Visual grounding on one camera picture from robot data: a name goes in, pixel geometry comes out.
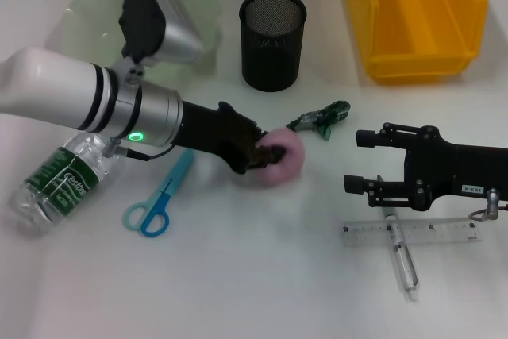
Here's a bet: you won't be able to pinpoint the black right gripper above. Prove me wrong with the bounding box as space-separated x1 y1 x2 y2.
344 122 508 211

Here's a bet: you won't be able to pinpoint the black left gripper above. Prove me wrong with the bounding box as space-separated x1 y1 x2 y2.
176 101 287 175

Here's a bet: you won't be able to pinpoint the pink peach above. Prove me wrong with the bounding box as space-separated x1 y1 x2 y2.
244 128 306 188

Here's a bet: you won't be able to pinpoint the green plastic wrapper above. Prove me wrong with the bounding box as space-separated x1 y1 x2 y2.
286 99 352 142

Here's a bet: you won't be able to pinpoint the blue scissors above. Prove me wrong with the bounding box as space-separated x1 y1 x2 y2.
123 149 195 238

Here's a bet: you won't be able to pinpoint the clear water bottle green label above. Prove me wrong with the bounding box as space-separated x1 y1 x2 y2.
10 130 125 238

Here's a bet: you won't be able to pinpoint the black mesh pen holder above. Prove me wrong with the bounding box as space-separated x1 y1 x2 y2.
238 0 309 92

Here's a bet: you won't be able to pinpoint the clear plastic ruler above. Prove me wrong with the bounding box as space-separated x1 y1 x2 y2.
341 218 483 248

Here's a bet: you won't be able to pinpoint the clear grey pen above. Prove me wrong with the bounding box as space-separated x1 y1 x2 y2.
383 214 420 303

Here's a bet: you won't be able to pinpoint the pale green wavy fruit bowl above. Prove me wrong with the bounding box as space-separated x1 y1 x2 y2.
63 0 223 80

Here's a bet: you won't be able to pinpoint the yellow plastic bin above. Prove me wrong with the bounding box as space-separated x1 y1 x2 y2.
344 0 489 85

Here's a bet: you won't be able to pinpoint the left gripper cable with connector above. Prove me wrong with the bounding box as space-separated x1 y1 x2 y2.
103 136 176 162

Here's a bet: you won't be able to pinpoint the gripper cable with connector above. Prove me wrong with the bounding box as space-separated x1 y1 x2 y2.
470 187 508 222
103 136 176 162

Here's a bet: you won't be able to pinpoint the right gripper cable with connector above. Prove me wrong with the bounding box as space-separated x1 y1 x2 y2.
470 187 508 222

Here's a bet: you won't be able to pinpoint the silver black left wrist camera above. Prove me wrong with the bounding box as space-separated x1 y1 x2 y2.
118 0 206 67

